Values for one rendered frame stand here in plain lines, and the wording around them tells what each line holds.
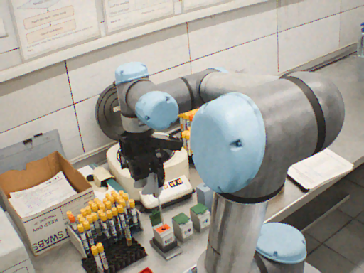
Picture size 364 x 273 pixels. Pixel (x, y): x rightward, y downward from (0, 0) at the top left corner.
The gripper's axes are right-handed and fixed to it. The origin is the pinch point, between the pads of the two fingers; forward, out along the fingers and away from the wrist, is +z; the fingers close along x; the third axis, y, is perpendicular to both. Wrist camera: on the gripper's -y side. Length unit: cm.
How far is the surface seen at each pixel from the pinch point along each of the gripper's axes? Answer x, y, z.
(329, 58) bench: -59, -147, 19
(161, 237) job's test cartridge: 1.8, 1.8, 13.9
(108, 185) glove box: -30.3, 1.5, 14.0
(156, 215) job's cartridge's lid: -3.1, -0.2, 9.9
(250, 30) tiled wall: -59, -88, -10
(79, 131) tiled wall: -57, -2, 6
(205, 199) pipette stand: -3.6, -17.6, 13.7
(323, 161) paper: 3, -65, 19
